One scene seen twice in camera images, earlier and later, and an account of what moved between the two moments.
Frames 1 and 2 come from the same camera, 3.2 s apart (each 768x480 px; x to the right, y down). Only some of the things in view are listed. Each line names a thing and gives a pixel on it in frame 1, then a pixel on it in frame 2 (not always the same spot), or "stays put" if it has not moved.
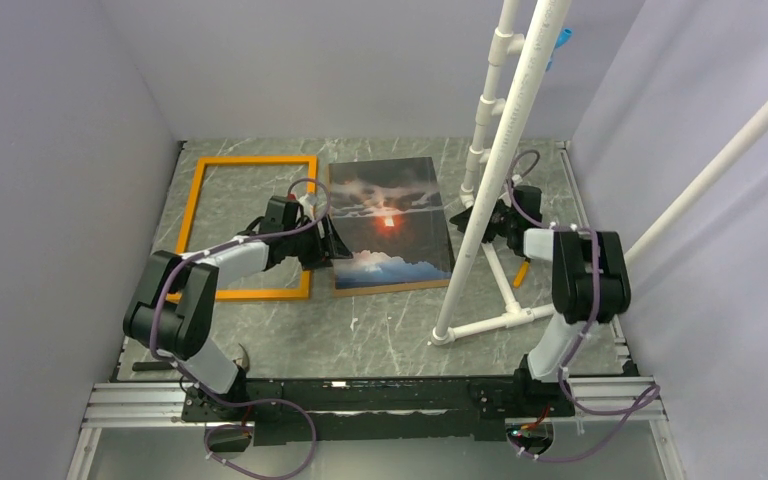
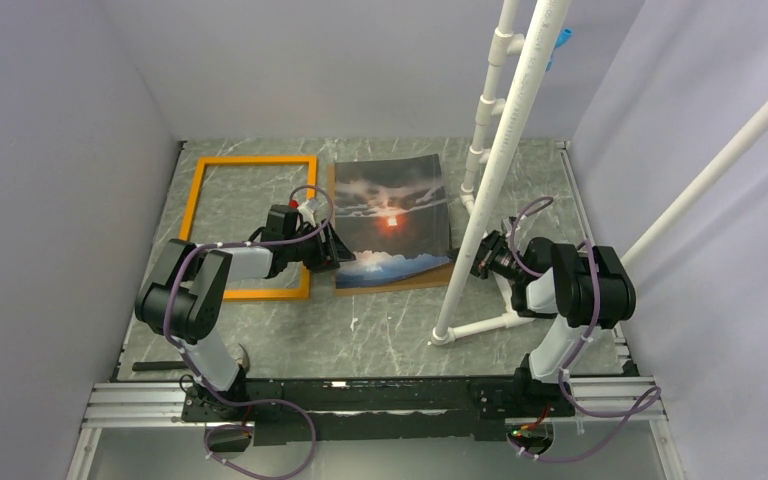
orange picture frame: (244, 294) stays put
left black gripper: (332, 245) stays put
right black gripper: (461, 219) → (486, 255)
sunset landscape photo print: (389, 217) stays put
